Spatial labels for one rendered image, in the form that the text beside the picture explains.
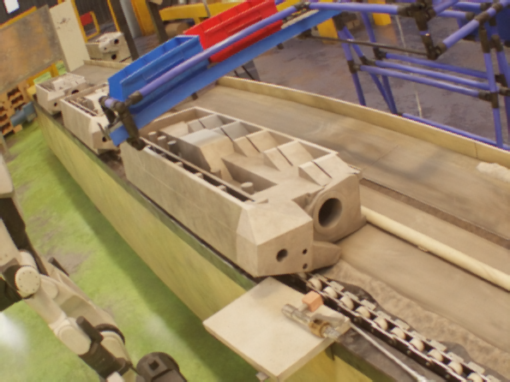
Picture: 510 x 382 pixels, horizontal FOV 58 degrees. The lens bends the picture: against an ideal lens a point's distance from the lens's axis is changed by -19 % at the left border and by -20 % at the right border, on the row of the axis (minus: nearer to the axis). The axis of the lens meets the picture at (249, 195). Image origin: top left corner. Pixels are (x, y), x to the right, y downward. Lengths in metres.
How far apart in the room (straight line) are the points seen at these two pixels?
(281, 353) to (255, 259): 0.24
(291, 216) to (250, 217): 0.10
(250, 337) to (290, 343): 0.10
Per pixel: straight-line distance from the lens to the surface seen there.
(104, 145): 2.57
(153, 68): 1.60
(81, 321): 1.48
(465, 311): 1.22
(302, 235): 1.30
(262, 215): 1.28
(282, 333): 1.22
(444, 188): 1.64
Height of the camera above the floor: 1.63
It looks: 28 degrees down
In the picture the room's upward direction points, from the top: 20 degrees counter-clockwise
